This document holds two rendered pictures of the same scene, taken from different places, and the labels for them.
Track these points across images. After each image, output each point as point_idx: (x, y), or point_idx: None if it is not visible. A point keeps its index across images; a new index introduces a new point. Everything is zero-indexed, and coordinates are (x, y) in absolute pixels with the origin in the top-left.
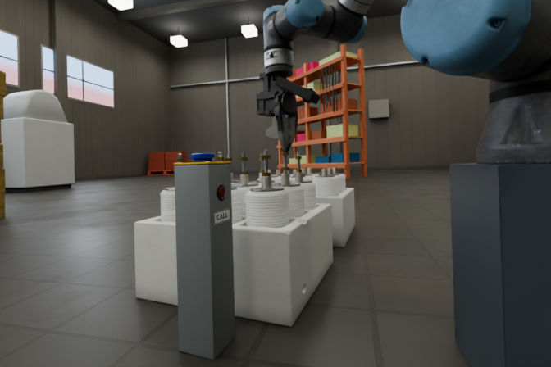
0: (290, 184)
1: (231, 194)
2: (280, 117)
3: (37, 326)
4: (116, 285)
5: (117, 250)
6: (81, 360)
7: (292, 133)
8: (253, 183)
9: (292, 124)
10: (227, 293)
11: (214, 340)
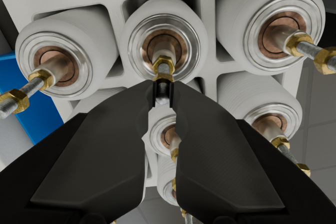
0: (147, 46)
1: (287, 93)
2: (310, 182)
3: (301, 138)
4: None
5: (167, 211)
6: (333, 80)
7: (131, 109)
8: (163, 128)
9: (115, 149)
10: (330, 3)
11: None
